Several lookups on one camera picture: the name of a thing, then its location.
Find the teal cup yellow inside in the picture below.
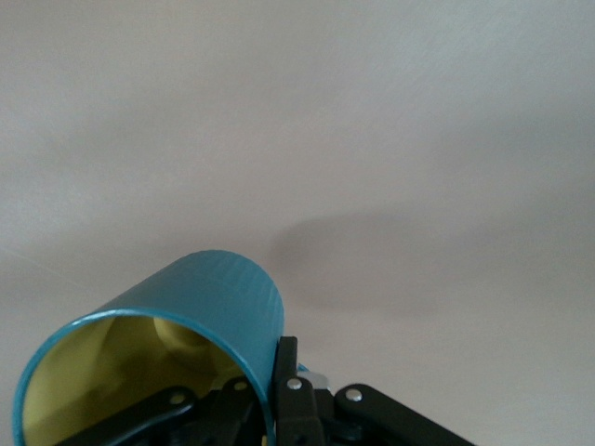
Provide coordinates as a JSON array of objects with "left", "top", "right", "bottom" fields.
[{"left": 11, "top": 250, "right": 311, "bottom": 446}]

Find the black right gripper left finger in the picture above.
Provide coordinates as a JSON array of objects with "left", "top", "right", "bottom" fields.
[{"left": 106, "top": 375, "right": 267, "bottom": 446}]

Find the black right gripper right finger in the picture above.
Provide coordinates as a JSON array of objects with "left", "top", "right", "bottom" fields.
[{"left": 271, "top": 336, "right": 475, "bottom": 446}]

